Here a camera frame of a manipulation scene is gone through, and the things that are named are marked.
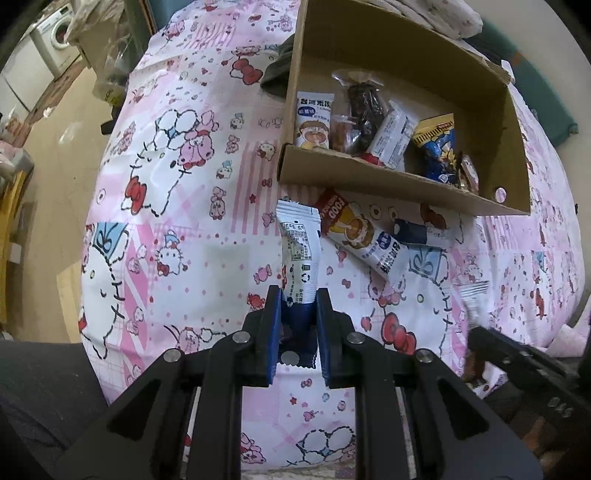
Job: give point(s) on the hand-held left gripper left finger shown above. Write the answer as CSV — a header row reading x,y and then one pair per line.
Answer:
x,y
274,323

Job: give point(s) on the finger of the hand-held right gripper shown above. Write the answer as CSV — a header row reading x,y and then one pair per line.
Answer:
x,y
508,350

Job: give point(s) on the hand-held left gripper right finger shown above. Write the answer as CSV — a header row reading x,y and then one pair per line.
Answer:
x,y
323,332

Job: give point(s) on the small brown snack packet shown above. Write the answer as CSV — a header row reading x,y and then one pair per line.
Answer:
x,y
470,173

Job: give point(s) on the orange clear snack packet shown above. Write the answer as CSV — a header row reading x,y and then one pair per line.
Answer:
x,y
341,134

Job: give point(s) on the white cartoon child snack packet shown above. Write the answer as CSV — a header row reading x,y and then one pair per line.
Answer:
x,y
313,120

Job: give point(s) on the white red-ended snack packet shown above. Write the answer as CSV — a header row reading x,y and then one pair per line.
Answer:
x,y
392,134

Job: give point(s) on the blue yellow snack packet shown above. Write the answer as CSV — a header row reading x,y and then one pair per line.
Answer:
x,y
436,147

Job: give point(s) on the dark brown clear snack packet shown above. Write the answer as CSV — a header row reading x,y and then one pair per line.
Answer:
x,y
364,106

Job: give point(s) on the brown cardboard box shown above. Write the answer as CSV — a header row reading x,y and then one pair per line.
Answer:
x,y
415,60

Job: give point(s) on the red white cartoon snack packet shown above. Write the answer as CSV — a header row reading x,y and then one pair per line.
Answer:
x,y
360,230

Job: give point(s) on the small navy white snack packet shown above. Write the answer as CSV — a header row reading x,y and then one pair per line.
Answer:
x,y
411,232

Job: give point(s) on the pink printed blanket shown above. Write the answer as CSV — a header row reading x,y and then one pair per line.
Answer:
x,y
184,184

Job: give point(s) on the person's dark trouser leg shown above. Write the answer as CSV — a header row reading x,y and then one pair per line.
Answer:
x,y
41,406

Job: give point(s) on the clear plastic bag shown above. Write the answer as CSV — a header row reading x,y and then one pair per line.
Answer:
x,y
108,78

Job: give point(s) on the beige patterned blanket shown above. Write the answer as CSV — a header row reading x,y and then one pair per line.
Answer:
x,y
438,16

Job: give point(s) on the white cabinet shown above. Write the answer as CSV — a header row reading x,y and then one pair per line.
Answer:
x,y
23,78

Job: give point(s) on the white washing machine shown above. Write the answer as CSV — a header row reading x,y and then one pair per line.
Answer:
x,y
57,37

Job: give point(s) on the yellow wooden frame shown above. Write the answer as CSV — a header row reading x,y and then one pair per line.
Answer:
x,y
11,217

